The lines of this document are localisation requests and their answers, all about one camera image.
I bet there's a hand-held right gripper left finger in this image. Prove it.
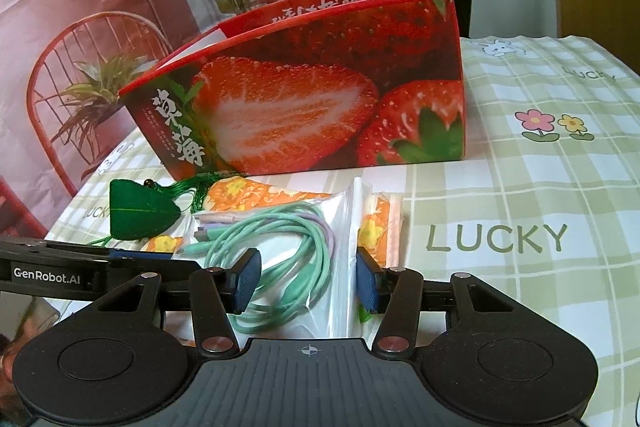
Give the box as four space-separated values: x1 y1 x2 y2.
87 249 262 358

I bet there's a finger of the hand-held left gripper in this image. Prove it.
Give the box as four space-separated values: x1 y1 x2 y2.
107 248 203 278

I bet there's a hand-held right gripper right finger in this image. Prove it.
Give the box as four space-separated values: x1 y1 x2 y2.
357 248 531 358

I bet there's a green thread sachet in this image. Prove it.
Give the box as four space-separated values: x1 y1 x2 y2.
90 172 242 249

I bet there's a bagged mint green cable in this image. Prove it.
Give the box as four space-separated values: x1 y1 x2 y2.
177 177 363 340

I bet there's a red strawberry print box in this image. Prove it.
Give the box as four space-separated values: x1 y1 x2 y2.
118 0 467 176

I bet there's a bagged orange floral cloth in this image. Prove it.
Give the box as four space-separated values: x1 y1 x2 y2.
352 178 408 324

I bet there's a green checked rabbit tablecloth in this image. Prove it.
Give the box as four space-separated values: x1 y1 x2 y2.
45 34 640 360

